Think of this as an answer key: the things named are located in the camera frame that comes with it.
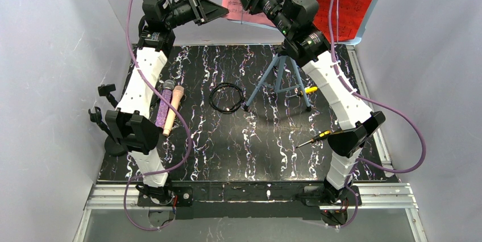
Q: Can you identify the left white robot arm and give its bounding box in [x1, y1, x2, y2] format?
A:
[105, 0, 228, 188]

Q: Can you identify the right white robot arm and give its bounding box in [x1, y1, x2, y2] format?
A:
[240, 0, 385, 192]

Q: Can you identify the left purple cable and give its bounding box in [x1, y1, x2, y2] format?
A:
[123, 0, 193, 232]

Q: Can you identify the black round mic stand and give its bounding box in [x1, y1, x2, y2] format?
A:
[97, 84, 118, 110]
[88, 106, 129, 157]

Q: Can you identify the beige pink microphone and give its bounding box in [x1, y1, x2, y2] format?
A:
[163, 85, 185, 137]

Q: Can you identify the purple glitter microphone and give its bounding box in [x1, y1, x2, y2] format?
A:
[155, 80, 175, 128]

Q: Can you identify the black yellow screwdriver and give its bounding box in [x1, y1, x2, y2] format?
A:
[295, 130, 331, 149]

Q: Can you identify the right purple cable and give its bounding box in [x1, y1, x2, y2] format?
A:
[327, 0, 427, 230]

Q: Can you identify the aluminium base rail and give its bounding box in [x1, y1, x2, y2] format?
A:
[86, 181, 421, 226]

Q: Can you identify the light blue music stand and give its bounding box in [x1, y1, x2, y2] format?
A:
[226, 0, 394, 112]

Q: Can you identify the black cable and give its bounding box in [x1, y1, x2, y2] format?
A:
[209, 82, 246, 114]

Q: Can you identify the purple cable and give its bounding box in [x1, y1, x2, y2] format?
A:
[327, 0, 427, 230]
[123, 0, 193, 232]

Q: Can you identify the yellow handled screwdriver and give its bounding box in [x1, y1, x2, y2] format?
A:
[297, 86, 318, 96]

